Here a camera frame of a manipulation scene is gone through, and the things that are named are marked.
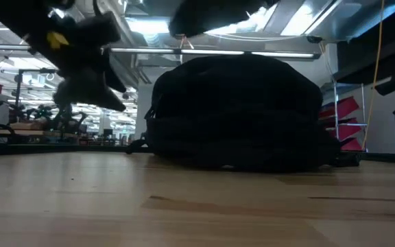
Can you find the black backpack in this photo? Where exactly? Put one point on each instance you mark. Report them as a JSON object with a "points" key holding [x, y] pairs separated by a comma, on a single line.
{"points": [[235, 113]]}

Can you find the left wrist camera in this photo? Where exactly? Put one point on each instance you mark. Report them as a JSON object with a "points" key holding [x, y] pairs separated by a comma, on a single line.
{"points": [[94, 29]]}

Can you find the metal shelf rack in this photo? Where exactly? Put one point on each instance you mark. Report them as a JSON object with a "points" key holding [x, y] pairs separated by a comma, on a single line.
{"points": [[335, 103]]}

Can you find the ceiling light tube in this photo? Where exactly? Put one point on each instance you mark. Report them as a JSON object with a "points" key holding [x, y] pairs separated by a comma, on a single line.
{"points": [[211, 52]]}

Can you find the red plastic storage bin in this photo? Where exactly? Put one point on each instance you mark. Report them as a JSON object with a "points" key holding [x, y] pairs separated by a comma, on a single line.
{"points": [[343, 107], [348, 128], [353, 144]]}

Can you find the yellow plastic tag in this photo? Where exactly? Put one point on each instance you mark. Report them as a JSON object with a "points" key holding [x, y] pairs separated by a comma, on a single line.
{"points": [[56, 39]]}

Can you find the background worktable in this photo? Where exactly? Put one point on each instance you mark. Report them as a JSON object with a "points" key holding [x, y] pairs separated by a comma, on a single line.
{"points": [[29, 127]]}

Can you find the black background rig frame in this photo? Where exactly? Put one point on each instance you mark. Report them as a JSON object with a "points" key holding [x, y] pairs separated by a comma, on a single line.
{"points": [[18, 85]]}

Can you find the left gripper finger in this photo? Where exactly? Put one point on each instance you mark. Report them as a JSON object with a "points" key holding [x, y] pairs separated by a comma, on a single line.
{"points": [[81, 89], [112, 77]]}

